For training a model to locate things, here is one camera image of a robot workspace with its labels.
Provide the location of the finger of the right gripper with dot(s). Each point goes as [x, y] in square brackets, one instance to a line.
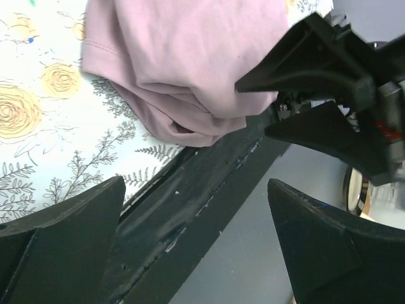
[324, 128]
[311, 58]

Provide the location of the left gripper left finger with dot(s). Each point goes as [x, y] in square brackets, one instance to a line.
[59, 254]

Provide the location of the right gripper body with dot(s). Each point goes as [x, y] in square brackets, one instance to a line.
[388, 112]

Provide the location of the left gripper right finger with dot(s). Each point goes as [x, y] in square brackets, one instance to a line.
[333, 256]

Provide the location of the pink tank top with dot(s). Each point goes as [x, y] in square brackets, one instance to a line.
[176, 62]

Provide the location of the floral table cloth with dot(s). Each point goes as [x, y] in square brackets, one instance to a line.
[64, 130]

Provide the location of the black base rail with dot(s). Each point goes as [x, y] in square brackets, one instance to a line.
[161, 239]

